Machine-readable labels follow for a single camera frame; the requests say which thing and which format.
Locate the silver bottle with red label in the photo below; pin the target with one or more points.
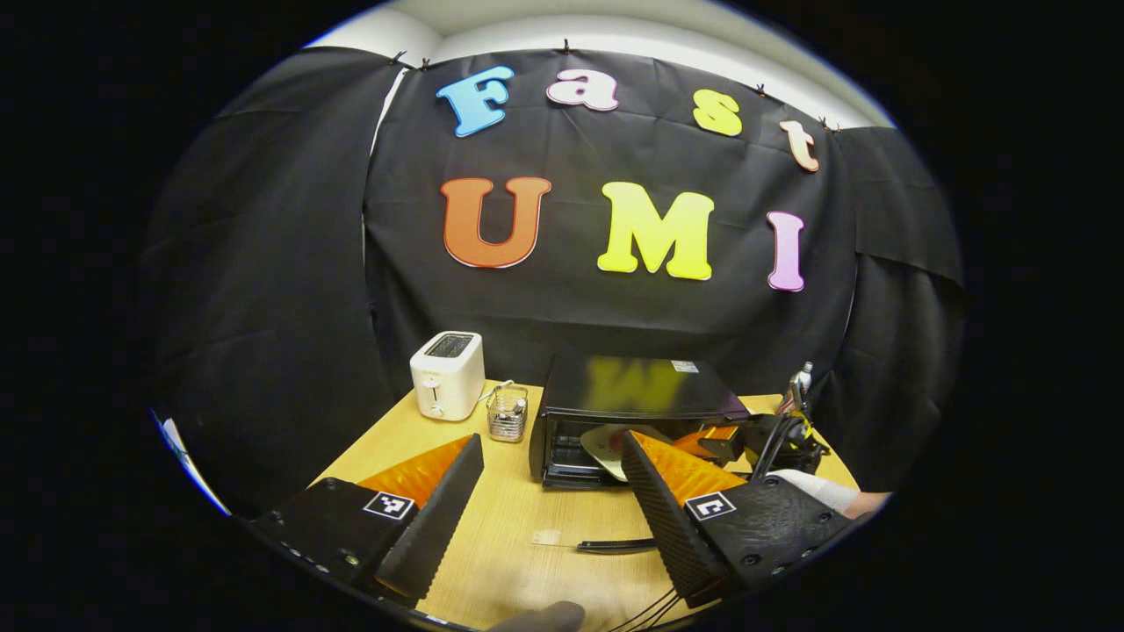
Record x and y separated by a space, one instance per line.
801 386

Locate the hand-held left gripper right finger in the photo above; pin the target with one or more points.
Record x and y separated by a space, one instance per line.
667 527

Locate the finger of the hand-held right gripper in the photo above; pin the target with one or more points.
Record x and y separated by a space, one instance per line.
720 448

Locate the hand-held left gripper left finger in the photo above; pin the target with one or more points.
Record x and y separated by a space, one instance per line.
443 518

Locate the black electric oven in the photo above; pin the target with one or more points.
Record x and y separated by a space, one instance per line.
632 386

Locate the white toaster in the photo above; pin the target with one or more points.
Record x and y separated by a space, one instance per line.
448 373

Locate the white square plate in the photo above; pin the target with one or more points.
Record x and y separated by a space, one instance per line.
606 448

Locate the black backdrop cloth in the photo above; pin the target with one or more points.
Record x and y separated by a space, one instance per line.
571 149

